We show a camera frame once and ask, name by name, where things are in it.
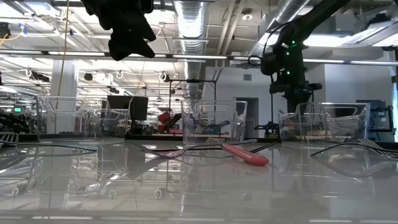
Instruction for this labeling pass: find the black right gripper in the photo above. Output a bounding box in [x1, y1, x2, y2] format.
[269, 40, 323, 113]

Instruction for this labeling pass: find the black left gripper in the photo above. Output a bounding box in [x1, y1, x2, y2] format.
[80, 0, 157, 62]

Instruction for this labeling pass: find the pink handled fork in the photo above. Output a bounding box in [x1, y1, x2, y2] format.
[206, 138, 270, 167]

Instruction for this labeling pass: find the clear plastic bin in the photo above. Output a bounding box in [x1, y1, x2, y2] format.
[35, 95, 131, 141]
[181, 99, 248, 146]
[278, 102, 371, 143]

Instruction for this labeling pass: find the black tripod stand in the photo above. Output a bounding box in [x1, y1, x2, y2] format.
[254, 121, 280, 138]

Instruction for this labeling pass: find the black fork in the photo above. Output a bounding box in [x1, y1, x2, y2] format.
[250, 142, 279, 153]

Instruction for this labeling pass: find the black computer monitor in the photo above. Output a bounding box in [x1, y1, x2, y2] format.
[106, 95, 149, 122]

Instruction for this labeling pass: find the black equipment cart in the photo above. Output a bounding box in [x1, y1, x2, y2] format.
[369, 105, 395, 131]

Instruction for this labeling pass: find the red machine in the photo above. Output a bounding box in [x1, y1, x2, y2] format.
[157, 111, 183, 134]

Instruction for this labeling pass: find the black background machinery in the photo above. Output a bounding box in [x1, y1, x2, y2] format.
[0, 111, 35, 134]

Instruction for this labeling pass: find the silver ribbed ventilation duct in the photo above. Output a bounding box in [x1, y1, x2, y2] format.
[250, 0, 315, 57]
[172, 0, 208, 97]

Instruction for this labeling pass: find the yellow cable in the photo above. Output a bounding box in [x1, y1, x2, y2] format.
[53, 0, 71, 134]

